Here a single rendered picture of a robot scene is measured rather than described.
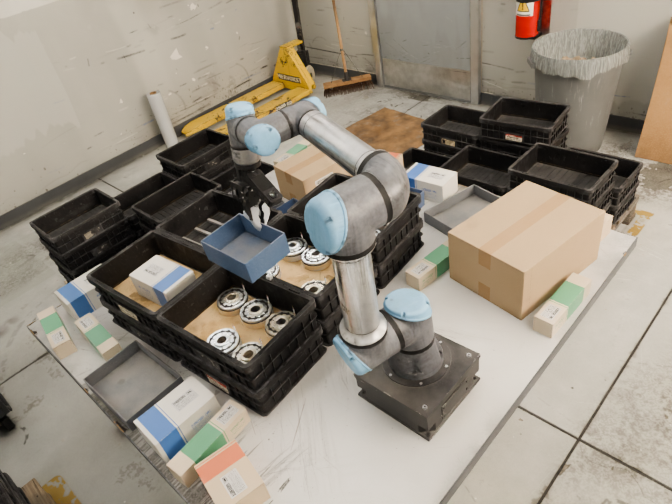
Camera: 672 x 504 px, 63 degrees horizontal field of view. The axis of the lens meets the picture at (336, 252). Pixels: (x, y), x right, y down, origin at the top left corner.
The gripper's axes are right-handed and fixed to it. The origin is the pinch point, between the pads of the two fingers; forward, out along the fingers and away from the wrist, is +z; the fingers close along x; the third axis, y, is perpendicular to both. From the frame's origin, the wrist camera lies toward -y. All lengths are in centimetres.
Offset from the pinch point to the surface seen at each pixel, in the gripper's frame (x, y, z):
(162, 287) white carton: 21.6, 29.8, 23.7
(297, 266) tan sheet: -18.1, 9.6, 27.4
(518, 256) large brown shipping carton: -54, -52, 16
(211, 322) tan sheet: 16.3, 12.4, 32.1
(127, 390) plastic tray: 44, 24, 49
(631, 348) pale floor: -133, -71, 96
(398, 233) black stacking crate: -48, -10, 20
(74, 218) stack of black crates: 0, 187, 64
